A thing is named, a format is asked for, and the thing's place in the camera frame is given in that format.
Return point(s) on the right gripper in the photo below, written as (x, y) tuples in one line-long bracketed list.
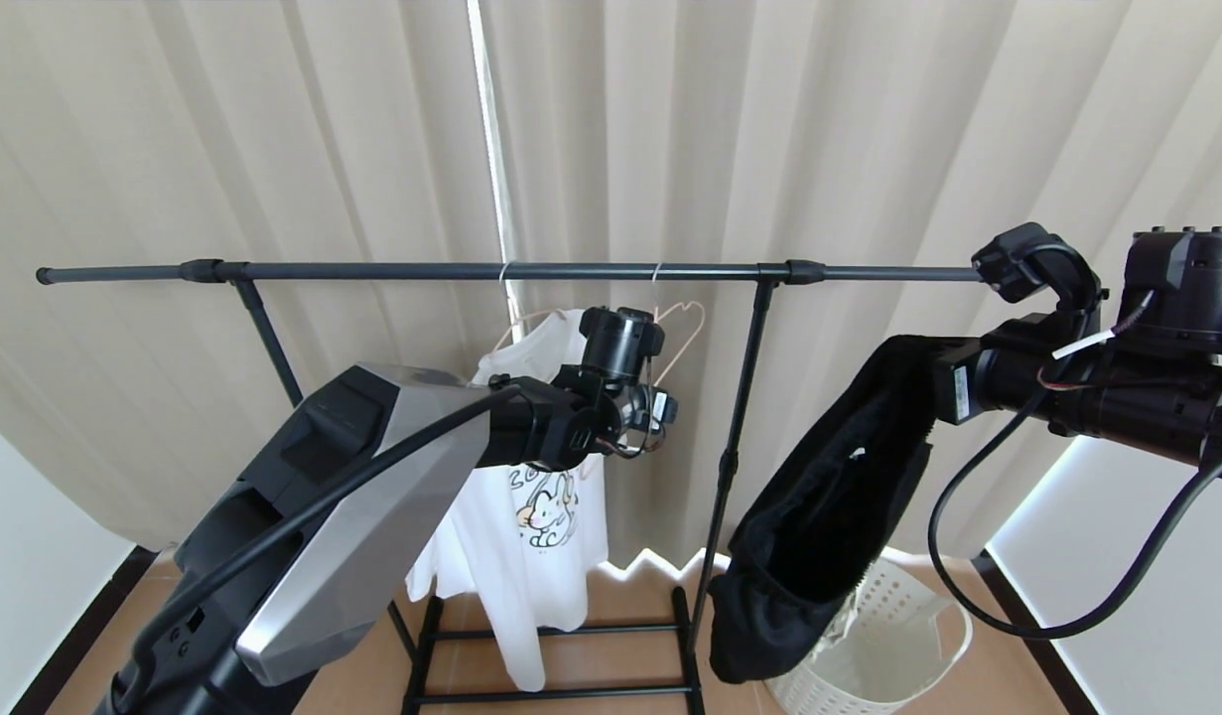
[(1117, 397)]

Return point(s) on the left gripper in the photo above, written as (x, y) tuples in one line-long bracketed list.
[(642, 417)]

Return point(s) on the pink clothes hanger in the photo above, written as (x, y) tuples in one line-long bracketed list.
[(695, 328), (519, 323)]

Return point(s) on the black garment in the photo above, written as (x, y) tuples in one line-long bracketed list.
[(819, 516)]

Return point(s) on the white printed garment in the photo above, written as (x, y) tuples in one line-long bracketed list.
[(511, 576)]

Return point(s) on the black clothes rack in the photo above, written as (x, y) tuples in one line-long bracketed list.
[(372, 270)]

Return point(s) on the white laundry basket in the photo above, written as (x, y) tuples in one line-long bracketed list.
[(908, 645)]

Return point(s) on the beige curtain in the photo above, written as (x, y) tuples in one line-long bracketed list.
[(819, 119)]

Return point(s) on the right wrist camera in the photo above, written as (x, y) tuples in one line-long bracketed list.
[(1027, 263)]

